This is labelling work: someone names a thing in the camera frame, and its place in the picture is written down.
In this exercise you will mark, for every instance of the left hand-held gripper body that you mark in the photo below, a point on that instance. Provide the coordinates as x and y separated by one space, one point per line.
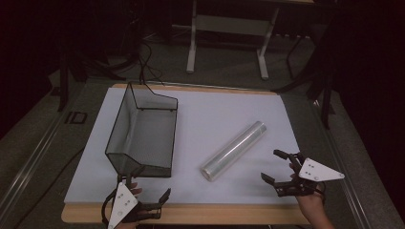
122 203

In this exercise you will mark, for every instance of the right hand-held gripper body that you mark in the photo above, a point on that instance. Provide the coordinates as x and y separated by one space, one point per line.
316 171

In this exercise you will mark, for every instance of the clear plastic wrap roll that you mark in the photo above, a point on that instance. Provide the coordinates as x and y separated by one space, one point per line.
234 151

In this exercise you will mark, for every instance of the person's left hand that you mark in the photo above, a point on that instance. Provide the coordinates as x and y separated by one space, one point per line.
135 189

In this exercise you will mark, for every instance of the person's right hand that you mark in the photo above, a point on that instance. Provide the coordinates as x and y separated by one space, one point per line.
312 203

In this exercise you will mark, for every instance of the wooden table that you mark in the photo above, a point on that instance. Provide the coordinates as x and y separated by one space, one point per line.
223 213

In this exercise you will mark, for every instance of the black metal stand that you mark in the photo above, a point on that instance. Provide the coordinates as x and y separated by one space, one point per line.
324 95

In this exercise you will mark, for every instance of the white table mat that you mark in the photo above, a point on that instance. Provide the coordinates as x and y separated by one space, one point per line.
210 108

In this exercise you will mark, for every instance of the aluminium floor rail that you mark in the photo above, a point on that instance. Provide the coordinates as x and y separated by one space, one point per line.
345 165
28 165

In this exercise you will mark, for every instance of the white metal frame stand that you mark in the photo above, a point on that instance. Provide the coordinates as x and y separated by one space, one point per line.
229 25

